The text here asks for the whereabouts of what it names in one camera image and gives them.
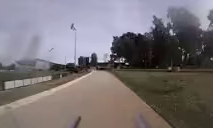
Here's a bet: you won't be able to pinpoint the low building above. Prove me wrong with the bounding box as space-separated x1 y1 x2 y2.
95 60 130 71

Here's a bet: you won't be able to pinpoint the tall dark buildings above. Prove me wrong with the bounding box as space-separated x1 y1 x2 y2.
77 52 99 68

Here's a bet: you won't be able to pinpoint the floodlight pole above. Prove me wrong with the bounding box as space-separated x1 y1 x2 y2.
69 22 78 69

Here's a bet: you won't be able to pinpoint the reddish grey asphalt path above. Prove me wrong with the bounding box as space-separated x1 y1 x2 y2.
0 69 175 128

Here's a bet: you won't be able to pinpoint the row of dark trees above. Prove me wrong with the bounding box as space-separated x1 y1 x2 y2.
109 6 213 70

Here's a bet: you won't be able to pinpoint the robot's own part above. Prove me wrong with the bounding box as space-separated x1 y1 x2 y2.
136 113 150 128
69 115 82 128

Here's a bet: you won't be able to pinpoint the grey low-roofed building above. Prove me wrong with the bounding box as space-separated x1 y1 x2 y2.
15 58 67 72

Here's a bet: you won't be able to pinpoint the grass verge strip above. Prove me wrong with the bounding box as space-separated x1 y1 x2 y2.
0 71 90 108

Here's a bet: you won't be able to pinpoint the wide grass field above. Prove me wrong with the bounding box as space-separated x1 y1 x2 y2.
112 69 213 128

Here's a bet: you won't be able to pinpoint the pale concrete kerb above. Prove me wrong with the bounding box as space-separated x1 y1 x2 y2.
0 70 95 118

